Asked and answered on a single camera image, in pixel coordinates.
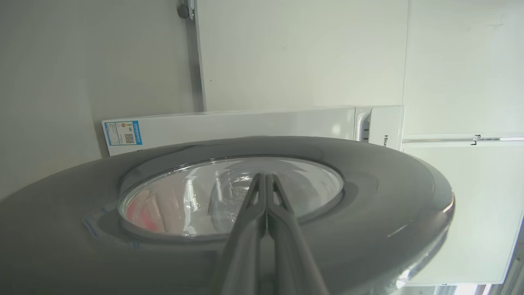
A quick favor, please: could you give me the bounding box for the round dark glass washer door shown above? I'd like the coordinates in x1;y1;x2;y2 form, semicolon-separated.
0;136;456;295

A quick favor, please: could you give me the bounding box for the blue energy label sticker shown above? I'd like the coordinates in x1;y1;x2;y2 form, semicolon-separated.
104;120;143;147

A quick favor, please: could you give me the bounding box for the white detergent drawer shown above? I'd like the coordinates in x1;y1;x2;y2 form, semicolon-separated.
354;106;406;151

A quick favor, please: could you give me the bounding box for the white front-load washing machine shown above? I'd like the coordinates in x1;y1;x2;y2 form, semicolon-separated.
102;105;406;158

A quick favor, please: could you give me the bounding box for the black caster wheel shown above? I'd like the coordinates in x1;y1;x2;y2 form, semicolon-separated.
177;0;195;19

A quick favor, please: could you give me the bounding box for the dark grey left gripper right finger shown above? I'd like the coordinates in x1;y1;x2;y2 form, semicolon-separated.
265;174;330;295

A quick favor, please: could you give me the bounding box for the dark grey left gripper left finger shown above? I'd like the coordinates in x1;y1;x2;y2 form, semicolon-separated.
220;173;269;295

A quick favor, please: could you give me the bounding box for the red and white garment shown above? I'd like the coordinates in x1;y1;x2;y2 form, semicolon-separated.
126;191;164;234

